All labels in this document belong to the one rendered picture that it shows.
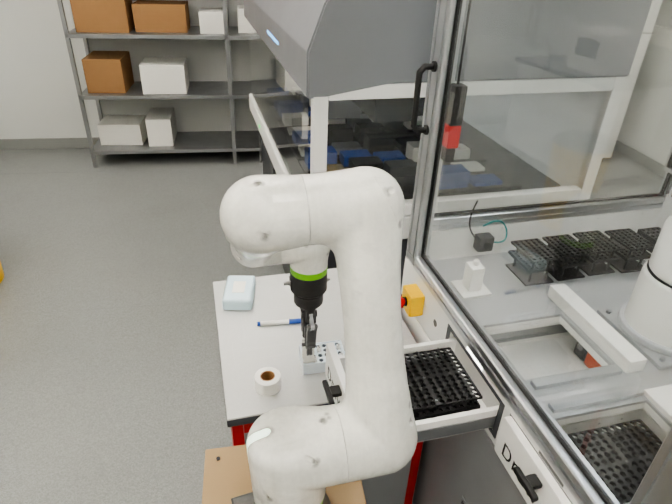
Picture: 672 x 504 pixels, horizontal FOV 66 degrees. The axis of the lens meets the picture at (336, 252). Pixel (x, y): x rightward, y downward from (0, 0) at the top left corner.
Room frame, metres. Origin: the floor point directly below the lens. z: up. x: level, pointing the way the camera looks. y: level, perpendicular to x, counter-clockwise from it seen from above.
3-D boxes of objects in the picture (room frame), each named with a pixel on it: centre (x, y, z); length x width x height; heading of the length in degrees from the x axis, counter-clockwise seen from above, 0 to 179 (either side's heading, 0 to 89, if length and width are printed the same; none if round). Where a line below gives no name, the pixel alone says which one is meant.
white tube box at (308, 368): (1.11, 0.03, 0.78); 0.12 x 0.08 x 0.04; 104
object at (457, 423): (0.92, -0.23, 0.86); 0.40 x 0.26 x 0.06; 106
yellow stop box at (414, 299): (1.27, -0.23, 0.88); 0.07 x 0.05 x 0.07; 16
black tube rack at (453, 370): (0.92, -0.23, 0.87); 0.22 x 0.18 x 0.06; 106
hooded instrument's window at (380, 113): (2.69, -0.20, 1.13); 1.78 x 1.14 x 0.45; 16
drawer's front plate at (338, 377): (0.87, -0.03, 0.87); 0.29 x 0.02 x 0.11; 16
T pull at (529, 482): (0.64, -0.40, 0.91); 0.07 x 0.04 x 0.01; 16
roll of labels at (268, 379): (1.01, 0.17, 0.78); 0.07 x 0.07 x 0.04
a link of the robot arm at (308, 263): (1.07, 0.07, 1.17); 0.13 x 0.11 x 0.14; 102
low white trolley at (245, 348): (1.27, 0.06, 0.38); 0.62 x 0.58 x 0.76; 16
